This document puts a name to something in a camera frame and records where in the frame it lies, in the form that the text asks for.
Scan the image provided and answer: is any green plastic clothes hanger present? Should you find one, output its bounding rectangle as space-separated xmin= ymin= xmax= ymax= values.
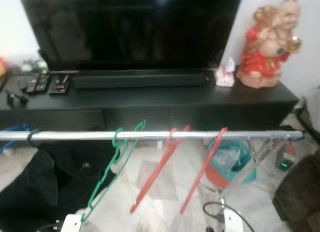
xmin=80 ymin=120 xmax=147 ymax=223

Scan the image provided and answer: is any red plastic clothes hanger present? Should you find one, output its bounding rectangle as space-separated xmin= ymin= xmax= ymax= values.
xmin=179 ymin=127 xmax=229 ymax=215
xmin=130 ymin=125 xmax=191 ymax=214

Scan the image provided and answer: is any black clothes hanger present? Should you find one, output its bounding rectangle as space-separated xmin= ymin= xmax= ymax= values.
xmin=26 ymin=130 xmax=41 ymax=146

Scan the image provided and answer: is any blue plastic clothes hanger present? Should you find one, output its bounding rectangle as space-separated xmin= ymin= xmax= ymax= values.
xmin=0 ymin=123 xmax=32 ymax=153

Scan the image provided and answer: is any black power strip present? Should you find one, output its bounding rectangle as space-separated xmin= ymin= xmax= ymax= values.
xmin=276 ymin=142 xmax=297 ymax=171

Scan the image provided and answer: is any dark brown fabric sofa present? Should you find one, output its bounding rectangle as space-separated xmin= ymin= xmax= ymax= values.
xmin=272 ymin=152 xmax=320 ymax=232

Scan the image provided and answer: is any red gold figure statue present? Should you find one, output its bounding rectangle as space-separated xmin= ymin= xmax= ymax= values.
xmin=236 ymin=0 xmax=303 ymax=89

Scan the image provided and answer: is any pink white tissue box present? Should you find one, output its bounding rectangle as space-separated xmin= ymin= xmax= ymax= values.
xmin=214 ymin=57 xmax=236 ymax=87

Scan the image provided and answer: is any red bin with teal bag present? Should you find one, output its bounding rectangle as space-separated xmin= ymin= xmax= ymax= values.
xmin=205 ymin=138 xmax=257 ymax=189

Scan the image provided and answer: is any black television cabinet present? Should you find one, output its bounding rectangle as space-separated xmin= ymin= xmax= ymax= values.
xmin=0 ymin=67 xmax=300 ymax=142

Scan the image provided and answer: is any silver metal clothes rack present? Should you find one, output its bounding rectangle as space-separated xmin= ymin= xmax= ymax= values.
xmin=0 ymin=130 xmax=305 ymax=212

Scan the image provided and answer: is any black soundbar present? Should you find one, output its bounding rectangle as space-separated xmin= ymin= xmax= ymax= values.
xmin=71 ymin=72 xmax=211 ymax=89

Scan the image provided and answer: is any black flat screen television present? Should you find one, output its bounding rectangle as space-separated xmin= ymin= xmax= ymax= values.
xmin=18 ymin=0 xmax=245 ymax=71

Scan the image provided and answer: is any black device with red buttons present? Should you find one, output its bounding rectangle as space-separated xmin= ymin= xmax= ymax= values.
xmin=47 ymin=74 xmax=72 ymax=95

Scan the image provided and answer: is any long black remote control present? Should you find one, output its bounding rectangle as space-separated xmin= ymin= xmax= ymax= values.
xmin=36 ymin=74 xmax=51 ymax=92
xmin=26 ymin=73 xmax=41 ymax=94

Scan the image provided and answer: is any black phone stand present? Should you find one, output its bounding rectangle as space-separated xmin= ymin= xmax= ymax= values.
xmin=5 ymin=90 xmax=30 ymax=105

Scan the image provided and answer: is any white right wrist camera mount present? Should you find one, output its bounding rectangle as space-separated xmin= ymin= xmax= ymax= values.
xmin=222 ymin=209 xmax=246 ymax=232

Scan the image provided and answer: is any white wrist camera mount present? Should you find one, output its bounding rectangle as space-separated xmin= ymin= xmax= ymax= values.
xmin=222 ymin=209 xmax=246 ymax=232
xmin=60 ymin=214 xmax=83 ymax=232

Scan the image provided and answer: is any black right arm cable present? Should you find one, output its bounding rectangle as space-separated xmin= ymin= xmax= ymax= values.
xmin=202 ymin=202 xmax=256 ymax=232

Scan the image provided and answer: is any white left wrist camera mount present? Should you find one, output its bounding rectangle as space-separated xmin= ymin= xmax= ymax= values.
xmin=60 ymin=214 xmax=83 ymax=232

